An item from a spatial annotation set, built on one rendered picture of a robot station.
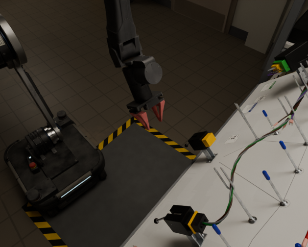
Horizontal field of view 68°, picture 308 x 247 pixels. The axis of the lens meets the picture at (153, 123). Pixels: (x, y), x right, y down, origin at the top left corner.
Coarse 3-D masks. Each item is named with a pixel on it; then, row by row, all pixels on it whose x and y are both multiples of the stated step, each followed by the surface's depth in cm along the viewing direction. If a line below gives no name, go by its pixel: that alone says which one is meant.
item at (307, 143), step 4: (284, 96) 52; (280, 100) 54; (288, 100) 53; (284, 108) 54; (292, 108) 53; (296, 124) 54; (300, 128) 55; (300, 132) 55; (304, 136) 55; (304, 140) 56; (304, 144) 56
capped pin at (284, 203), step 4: (264, 172) 43; (264, 176) 44; (268, 176) 44; (268, 180) 44; (272, 184) 44; (276, 192) 44; (280, 196) 45; (284, 200) 46; (280, 204) 45; (284, 204) 45
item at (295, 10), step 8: (296, 0) 89; (304, 0) 87; (296, 8) 90; (288, 16) 93; (296, 16) 92; (288, 24) 95; (280, 32) 99; (288, 32) 97; (280, 40) 101; (280, 48) 103; (272, 56) 107; (272, 64) 109; (264, 72) 114; (280, 72) 155; (264, 80) 117
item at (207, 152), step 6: (198, 132) 78; (204, 132) 75; (192, 138) 77; (198, 138) 74; (186, 144) 84; (192, 144) 77; (198, 144) 75; (204, 150) 77; (210, 150) 78; (210, 156) 77; (210, 162) 77
